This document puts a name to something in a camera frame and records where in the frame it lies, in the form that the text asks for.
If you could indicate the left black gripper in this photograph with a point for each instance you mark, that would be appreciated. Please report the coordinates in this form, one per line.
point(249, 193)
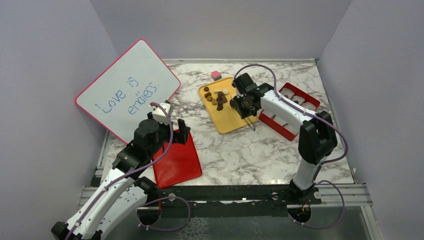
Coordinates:
point(180, 137)

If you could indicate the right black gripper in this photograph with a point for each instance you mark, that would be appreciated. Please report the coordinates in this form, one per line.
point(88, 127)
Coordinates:
point(244, 113)

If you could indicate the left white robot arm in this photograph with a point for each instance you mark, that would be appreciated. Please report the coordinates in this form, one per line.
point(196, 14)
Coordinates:
point(126, 171)

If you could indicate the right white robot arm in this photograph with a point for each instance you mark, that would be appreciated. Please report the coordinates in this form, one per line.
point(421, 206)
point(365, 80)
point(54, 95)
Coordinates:
point(317, 137)

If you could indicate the red chocolate box with dividers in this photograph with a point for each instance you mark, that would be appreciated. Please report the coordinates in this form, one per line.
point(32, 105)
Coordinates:
point(297, 96)

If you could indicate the red box lid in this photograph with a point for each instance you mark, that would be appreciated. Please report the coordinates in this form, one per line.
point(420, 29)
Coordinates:
point(180, 164)

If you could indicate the yellow plastic tray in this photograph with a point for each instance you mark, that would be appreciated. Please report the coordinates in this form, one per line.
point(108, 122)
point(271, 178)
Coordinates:
point(228, 119)

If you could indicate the pink and grey eraser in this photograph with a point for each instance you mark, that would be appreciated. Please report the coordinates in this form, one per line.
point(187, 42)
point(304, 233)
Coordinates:
point(216, 75)

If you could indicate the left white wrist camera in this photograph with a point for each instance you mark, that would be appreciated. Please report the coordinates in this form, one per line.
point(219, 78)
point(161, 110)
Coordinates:
point(162, 112)

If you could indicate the white board with pink frame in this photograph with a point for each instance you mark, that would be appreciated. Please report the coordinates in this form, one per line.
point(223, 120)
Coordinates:
point(119, 98)

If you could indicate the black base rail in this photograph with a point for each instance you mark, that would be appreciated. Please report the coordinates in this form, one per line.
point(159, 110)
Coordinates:
point(224, 201)

